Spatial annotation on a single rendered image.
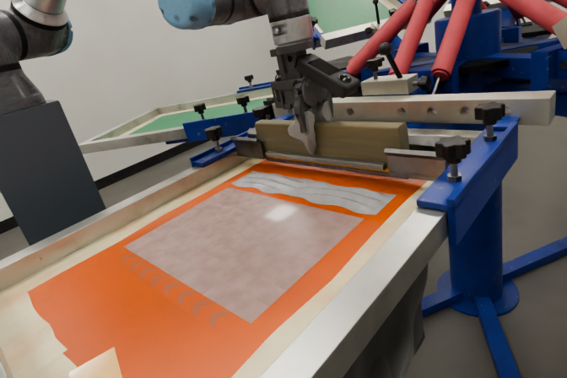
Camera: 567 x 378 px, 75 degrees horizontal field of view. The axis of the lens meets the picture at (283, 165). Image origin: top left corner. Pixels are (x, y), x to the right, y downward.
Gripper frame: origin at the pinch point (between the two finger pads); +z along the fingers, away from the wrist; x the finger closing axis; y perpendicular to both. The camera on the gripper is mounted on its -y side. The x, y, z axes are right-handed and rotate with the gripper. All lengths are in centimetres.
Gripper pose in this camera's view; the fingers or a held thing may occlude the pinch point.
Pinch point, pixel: (321, 143)
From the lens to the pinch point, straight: 75.1
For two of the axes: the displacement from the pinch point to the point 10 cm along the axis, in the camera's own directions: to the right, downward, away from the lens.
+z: 2.1, 9.1, 3.5
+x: -6.7, 4.0, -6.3
